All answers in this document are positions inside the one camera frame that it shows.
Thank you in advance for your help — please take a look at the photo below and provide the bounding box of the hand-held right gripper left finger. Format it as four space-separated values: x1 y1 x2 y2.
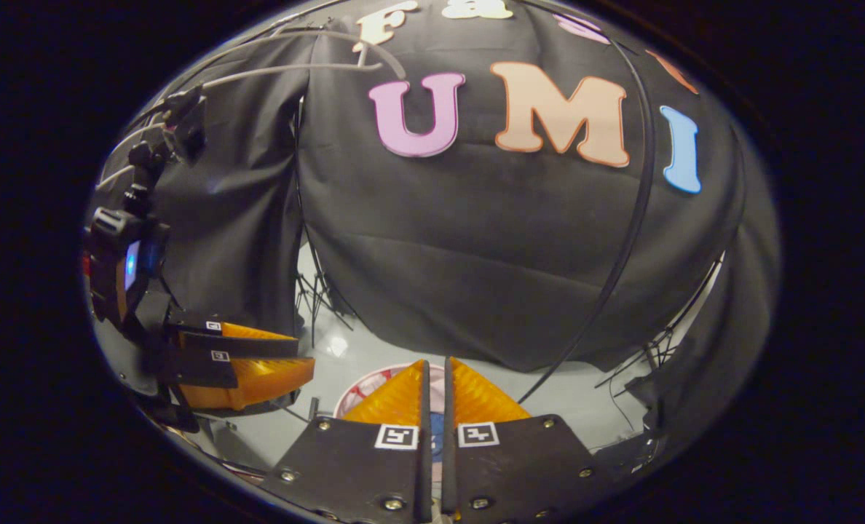
261 358 433 524

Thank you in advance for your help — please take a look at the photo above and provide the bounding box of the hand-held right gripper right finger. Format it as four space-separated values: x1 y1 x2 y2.
442 357 623 524

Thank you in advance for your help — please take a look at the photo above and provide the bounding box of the black backdrop stand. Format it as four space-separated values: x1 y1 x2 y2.
594 251 728 408
294 240 357 349

